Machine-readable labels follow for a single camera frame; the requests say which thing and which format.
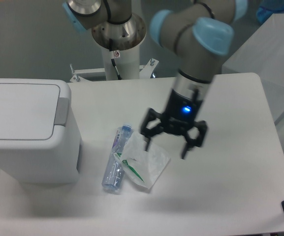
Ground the black cable on pedestal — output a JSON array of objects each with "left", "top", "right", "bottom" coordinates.
[{"left": 108, "top": 38, "right": 122, "bottom": 80}]

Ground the white plastic trash can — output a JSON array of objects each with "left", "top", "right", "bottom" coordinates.
[{"left": 0, "top": 78, "right": 82, "bottom": 183}]

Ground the white metal base bracket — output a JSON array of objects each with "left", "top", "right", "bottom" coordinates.
[{"left": 69, "top": 58, "right": 159, "bottom": 83}]

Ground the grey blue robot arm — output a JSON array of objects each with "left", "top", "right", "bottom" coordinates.
[{"left": 63, "top": 0, "right": 248, "bottom": 157}]

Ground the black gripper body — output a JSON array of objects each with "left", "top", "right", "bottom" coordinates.
[{"left": 161, "top": 88, "right": 206, "bottom": 136}]

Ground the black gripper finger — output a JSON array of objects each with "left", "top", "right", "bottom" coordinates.
[
  {"left": 181, "top": 120, "right": 208, "bottom": 159},
  {"left": 140, "top": 108, "right": 165, "bottom": 150}
]

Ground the white plastic bag green print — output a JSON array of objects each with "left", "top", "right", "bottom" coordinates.
[{"left": 120, "top": 132, "right": 170, "bottom": 189}]

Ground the clear plastic water bottle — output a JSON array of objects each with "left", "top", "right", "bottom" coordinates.
[{"left": 101, "top": 123, "right": 133, "bottom": 192}]

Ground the blue cloth top right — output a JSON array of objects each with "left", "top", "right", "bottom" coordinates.
[{"left": 256, "top": 0, "right": 284, "bottom": 24}]

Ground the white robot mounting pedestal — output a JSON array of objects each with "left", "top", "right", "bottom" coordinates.
[{"left": 92, "top": 12, "right": 147, "bottom": 81}]

